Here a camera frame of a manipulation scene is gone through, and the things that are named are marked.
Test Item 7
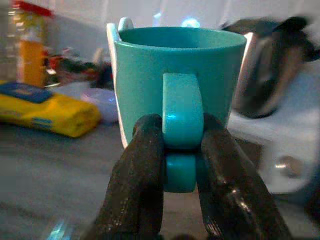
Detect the teal ceramic mug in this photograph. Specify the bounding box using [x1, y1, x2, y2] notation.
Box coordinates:
[113, 26, 248, 194]

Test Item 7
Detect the steel appliance jug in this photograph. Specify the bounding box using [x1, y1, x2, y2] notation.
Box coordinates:
[219, 16, 320, 120]

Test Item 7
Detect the small lavender plastic bowl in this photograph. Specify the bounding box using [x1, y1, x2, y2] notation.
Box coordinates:
[81, 87, 120, 126]

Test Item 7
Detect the red printed food packet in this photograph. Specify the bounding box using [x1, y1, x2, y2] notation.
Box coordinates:
[47, 48, 113, 89]

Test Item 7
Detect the yellow plastic food package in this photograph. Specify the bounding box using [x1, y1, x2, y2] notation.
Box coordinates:
[0, 79, 102, 139]

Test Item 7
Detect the white kitchen appliance with screen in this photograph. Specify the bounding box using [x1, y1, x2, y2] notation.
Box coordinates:
[224, 72, 320, 196]

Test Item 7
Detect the dark blue flat box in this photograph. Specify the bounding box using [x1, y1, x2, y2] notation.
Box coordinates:
[0, 82, 54, 105]

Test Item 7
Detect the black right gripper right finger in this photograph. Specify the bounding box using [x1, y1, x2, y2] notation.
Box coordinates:
[196, 113, 293, 240]

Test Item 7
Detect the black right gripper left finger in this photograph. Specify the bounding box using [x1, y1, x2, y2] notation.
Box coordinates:
[82, 113, 166, 240]

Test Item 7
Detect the red-capped bottle with orange label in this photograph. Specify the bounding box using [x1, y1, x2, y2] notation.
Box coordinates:
[7, 0, 55, 88]

